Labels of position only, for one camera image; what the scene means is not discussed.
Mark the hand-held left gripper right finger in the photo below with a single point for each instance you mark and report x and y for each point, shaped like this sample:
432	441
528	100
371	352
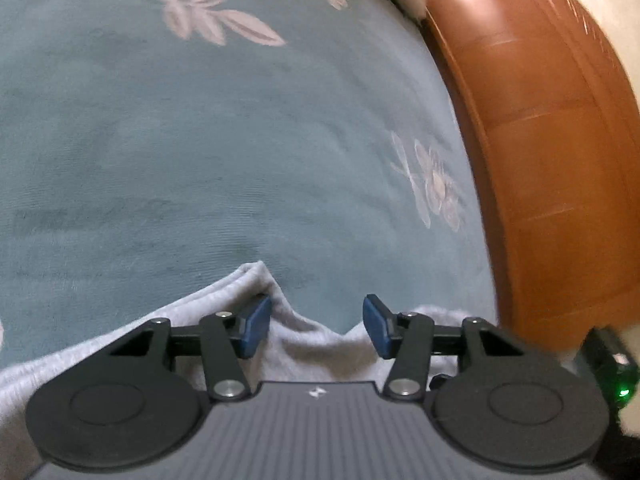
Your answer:
375	327

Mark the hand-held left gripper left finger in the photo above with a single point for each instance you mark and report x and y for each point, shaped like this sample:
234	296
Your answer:
255	327

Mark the wooden headboard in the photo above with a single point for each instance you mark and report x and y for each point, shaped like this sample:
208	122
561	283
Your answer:
550	160

